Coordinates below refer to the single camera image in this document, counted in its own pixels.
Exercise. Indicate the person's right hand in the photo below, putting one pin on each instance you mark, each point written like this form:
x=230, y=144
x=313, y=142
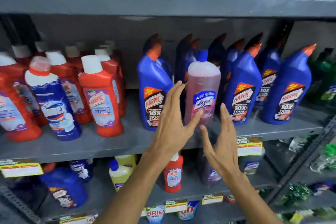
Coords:
x=225, y=153

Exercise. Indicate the person's left hand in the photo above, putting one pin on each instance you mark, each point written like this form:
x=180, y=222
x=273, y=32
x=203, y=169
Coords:
x=170, y=132

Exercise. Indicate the person's left thumb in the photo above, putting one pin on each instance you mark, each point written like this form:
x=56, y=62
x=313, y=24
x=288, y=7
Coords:
x=193, y=122

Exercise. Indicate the person's right thumb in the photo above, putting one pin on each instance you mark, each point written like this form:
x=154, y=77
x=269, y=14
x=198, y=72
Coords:
x=206, y=137

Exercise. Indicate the pink floor cleaner bottle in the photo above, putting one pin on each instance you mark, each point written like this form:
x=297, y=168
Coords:
x=203, y=82

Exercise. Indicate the person's left forearm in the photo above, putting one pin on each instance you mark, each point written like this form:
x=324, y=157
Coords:
x=131, y=192

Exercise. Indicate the person's right forearm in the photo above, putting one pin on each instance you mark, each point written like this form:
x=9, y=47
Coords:
x=252, y=202

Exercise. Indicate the purple cleaner bottle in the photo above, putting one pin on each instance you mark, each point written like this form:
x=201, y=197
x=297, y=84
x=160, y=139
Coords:
x=210, y=174

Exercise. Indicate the yellow shelf price label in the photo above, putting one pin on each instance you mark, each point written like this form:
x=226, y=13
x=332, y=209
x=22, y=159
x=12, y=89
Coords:
x=77, y=220
x=21, y=169
x=212, y=199
x=249, y=147
x=175, y=206

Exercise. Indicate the small red cleaner bottle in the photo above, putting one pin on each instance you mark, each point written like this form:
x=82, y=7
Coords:
x=173, y=176

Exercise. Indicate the dark bottle with white label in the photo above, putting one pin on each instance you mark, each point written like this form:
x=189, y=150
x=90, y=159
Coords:
x=252, y=166

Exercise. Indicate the grey metal shelf board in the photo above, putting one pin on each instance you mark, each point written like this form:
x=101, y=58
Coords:
x=110, y=145
x=189, y=192
x=168, y=4

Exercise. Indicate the blue and red detergent pouch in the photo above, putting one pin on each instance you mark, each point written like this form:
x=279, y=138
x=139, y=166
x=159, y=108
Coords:
x=187, y=210

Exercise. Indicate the yellow liquid bottle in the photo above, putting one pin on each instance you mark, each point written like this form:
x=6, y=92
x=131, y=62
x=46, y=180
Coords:
x=127, y=160

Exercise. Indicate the clear green packet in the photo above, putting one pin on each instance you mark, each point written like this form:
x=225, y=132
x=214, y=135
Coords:
x=328, y=157
x=295, y=143
x=299, y=192

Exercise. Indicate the yellow bottle with blue cap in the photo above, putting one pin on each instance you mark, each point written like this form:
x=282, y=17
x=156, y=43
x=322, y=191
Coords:
x=119, y=176

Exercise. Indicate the row of blue cleaner bottles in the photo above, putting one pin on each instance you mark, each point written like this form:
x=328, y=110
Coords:
x=286, y=87

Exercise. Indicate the blue and white detergent pouch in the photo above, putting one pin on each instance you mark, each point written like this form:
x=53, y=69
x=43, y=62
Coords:
x=155, y=216

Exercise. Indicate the group of red cleaner bottles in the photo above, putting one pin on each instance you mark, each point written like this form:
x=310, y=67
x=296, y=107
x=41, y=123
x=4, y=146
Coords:
x=101, y=95

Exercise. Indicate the slotted grey metal upright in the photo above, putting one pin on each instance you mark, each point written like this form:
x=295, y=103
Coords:
x=18, y=202
x=301, y=158

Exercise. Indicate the small blue and white bottle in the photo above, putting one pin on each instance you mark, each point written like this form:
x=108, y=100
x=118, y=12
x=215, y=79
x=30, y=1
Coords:
x=81, y=170

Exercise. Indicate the blue packet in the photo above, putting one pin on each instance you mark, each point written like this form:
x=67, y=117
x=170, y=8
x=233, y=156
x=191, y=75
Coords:
x=322, y=187

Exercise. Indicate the dark green cleaner bottle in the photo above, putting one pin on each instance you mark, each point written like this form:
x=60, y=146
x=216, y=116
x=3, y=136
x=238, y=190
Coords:
x=316, y=71
x=329, y=87

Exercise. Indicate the white and blue cleaner bottle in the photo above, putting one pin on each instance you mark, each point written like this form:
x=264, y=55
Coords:
x=53, y=103

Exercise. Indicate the large blue cleaner bottle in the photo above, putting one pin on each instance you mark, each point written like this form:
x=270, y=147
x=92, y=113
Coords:
x=65, y=187

